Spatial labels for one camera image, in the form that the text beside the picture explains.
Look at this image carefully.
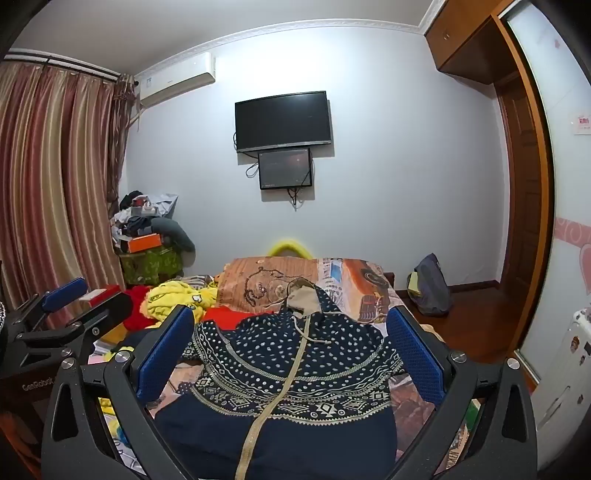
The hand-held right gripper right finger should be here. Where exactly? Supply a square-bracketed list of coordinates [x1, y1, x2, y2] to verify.
[387, 305, 539, 480]

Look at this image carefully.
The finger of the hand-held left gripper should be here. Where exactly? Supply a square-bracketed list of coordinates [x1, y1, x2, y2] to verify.
[14, 292, 134, 365]
[7, 277, 88, 335]

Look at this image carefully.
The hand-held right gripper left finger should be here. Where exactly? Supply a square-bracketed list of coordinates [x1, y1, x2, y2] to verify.
[41, 305, 204, 480]

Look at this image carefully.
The navy patterned hoodie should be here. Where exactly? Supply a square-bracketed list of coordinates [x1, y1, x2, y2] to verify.
[152, 279, 407, 480]

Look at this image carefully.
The pile of clothes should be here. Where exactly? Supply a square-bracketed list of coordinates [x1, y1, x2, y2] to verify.
[111, 190, 179, 252]

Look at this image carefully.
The red and white box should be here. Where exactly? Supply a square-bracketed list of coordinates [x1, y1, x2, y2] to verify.
[78, 285, 122, 308]

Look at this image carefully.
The red fluffy garment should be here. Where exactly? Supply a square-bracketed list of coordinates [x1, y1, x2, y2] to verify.
[99, 285, 154, 344]

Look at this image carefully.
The yellow cartoon garment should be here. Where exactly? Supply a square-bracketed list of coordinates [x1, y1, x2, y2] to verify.
[145, 277, 222, 324]

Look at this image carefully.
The grey backpack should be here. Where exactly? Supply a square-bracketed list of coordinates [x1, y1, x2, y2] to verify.
[406, 253, 452, 317]

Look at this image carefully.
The green patterned cloth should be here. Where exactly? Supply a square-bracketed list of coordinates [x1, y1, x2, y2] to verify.
[119, 244, 184, 287]

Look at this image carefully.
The orange box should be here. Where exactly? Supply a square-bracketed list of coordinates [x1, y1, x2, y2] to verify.
[126, 233, 163, 254]

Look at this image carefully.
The printed blanket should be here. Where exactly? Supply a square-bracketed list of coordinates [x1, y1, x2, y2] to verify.
[92, 254, 485, 480]

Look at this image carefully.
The grey pillow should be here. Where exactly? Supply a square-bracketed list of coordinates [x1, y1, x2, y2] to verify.
[150, 217, 196, 253]

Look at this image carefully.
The striped curtain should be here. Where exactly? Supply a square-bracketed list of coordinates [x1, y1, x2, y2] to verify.
[0, 60, 136, 315]

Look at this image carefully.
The white plastic appliance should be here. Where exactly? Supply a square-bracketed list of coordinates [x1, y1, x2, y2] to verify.
[571, 308, 591, 370]

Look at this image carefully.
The white wardrobe sliding door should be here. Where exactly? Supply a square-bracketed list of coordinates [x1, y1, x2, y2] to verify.
[503, 0, 591, 472]

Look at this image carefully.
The small black monitor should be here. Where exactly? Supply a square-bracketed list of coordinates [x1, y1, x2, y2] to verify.
[257, 148, 315, 191]

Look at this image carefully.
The white air conditioner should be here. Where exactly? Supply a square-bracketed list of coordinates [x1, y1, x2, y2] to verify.
[134, 52, 217, 110]

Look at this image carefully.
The large black television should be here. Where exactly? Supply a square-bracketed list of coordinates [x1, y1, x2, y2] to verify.
[235, 91, 333, 154]

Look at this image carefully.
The wooden overhead cabinet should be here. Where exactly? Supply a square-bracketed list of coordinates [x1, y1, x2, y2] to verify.
[424, 0, 522, 86]

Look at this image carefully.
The white curtain rail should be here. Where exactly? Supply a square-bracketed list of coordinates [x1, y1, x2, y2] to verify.
[4, 53, 122, 80]

